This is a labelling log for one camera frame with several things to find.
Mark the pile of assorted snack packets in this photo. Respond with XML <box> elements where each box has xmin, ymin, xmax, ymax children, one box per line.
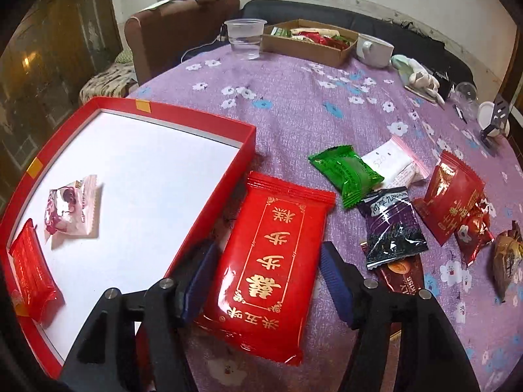
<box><xmin>272</xmin><ymin>25</ymin><xmax>353</xmax><ymax>50</ymax></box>

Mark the white cable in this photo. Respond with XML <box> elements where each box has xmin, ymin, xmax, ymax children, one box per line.
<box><xmin>180</xmin><ymin>33</ymin><xmax>228</xmax><ymax>64</ymax></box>

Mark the black and purple snack packet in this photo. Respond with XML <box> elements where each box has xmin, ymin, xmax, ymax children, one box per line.
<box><xmin>357</xmin><ymin>187</ymin><xmax>430</xmax><ymax>270</ymax></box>

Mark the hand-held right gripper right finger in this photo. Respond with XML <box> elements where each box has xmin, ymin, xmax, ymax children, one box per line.
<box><xmin>320</xmin><ymin>241</ymin><xmax>483</xmax><ymax>392</ymax></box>

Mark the red flower-print snack packet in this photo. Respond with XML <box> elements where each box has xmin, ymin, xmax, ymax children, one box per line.
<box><xmin>453</xmin><ymin>196</ymin><xmax>497</xmax><ymax>267</ymax></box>

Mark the small black container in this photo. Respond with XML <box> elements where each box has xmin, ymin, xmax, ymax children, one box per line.
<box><xmin>436</xmin><ymin>69</ymin><xmax>455</xmax><ymax>99</ymax></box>

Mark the green snack packet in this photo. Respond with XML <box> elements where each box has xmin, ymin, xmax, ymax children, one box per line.
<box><xmin>308</xmin><ymin>145</ymin><xmax>385</xmax><ymax>210</ymax></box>

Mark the black phone stand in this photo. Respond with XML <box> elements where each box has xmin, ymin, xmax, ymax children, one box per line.
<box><xmin>480</xmin><ymin>94</ymin><xmax>514</xmax><ymax>148</ymax></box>

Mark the thin book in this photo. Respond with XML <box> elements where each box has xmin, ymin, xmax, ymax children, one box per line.
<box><xmin>404</xmin><ymin>82</ymin><xmax>447</xmax><ymax>109</ymax></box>

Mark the white plush toy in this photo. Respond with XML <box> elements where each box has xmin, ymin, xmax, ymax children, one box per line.
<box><xmin>391</xmin><ymin>55</ymin><xmax>447</xmax><ymax>105</ymax></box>

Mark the dark wooden cabinet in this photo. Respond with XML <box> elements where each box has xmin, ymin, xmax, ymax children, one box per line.
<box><xmin>0</xmin><ymin>0</ymin><xmax>123</xmax><ymax>213</ymax></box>

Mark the clear tipped-over cup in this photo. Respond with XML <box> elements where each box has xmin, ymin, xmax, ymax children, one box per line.
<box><xmin>451</xmin><ymin>82</ymin><xmax>479</xmax><ymax>107</ymax></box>

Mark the red box with white inside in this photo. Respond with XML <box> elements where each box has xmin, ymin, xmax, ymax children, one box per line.
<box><xmin>0</xmin><ymin>97</ymin><xmax>257</xmax><ymax>380</ymax></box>

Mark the large red gold-print snack packet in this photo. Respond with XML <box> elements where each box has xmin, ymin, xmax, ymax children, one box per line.
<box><xmin>194</xmin><ymin>171</ymin><xmax>336</xmax><ymax>366</ymax></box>

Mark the white round container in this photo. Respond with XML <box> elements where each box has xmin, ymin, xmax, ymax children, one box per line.
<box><xmin>477</xmin><ymin>101</ymin><xmax>511</xmax><ymax>137</ymax></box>

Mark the brown snack stick packet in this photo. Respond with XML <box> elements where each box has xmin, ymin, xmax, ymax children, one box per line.
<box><xmin>360</xmin><ymin>242</ymin><xmax>430</xmax><ymax>299</ymax></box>

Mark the pink and white snack packet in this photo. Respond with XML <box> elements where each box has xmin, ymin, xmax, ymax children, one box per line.
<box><xmin>43</xmin><ymin>175</ymin><xmax>101</xmax><ymax>239</ymax></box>

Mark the purple floral tablecloth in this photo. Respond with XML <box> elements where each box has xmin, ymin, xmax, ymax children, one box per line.
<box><xmin>125</xmin><ymin>43</ymin><xmax>523</xmax><ymax>392</ymax></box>

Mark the white packet with pink edges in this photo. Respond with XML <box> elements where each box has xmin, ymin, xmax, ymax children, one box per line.
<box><xmin>362</xmin><ymin>136</ymin><xmax>431</xmax><ymax>190</ymax></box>

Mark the patterned cushion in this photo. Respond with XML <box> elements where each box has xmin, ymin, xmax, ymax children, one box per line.
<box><xmin>79</xmin><ymin>49</ymin><xmax>140</xmax><ymax>105</ymax></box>

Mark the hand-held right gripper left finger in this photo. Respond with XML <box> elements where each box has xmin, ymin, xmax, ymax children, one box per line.
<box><xmin>59</xmin><ymin>239</ymin><xmax>222</xmax><ymax>392</ymax></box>

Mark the white mug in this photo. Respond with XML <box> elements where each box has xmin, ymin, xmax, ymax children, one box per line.
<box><xmin>356</xmin><ymin>33</ymin><xmax>395</xmax><ymax>69</ymax></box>

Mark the gold brown snack packet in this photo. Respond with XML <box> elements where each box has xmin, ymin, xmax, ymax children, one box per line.
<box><xmin>491</xmin><ymin>220</ymin><xmax>523</xmax><ymax>303</ymax></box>

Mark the clear plastic cup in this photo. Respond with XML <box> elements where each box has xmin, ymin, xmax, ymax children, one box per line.
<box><xmin>224</xmin><ymin>18</ymin><xmax>268</xmax><ymax>61</ymax></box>

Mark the brown cardboard box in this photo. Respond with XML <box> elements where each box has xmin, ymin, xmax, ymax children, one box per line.
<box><xmin>261</xmin><ymin>19</ymin><xmax>359</xmax><ymax>69</ymax></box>

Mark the black sofa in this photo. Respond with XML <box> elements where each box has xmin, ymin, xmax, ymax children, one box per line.
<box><xmin>241</xmin><ymin>0</ymin><xmax>475</xmax><ymax>90</ymax></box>

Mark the brown armchair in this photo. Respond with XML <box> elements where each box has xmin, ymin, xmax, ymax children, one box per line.
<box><xmin>125</xmin><ymin>0</ymin><xmax>241</xmax><ymax>86</ymax></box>

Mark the clear red snack packet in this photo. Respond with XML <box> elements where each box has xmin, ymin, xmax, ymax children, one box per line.
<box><xmin>8</xmin><ymin>218</ymin><xmax>65</xmax><ymax>323</ymax></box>

